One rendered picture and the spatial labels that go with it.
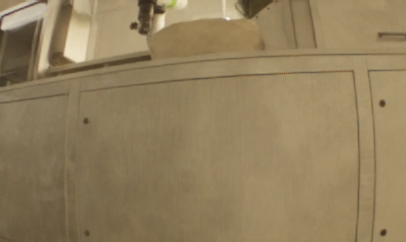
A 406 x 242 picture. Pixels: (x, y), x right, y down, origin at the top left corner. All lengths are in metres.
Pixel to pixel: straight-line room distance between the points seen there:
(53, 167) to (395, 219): 1.13
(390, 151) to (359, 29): 0.50
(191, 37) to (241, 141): 0.39
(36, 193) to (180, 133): 0.61
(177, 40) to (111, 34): 3.48
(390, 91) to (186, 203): 0.68
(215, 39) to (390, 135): 0.65
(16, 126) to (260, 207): 0.96
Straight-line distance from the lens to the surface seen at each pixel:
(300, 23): 1.44
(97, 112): 1.27
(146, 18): 1.78
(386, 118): 1.10
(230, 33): 1.27
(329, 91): 1.09
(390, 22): 1.42
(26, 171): 1.45
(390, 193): 1.08
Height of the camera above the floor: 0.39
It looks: 12 degrees up
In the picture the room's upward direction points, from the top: straight up
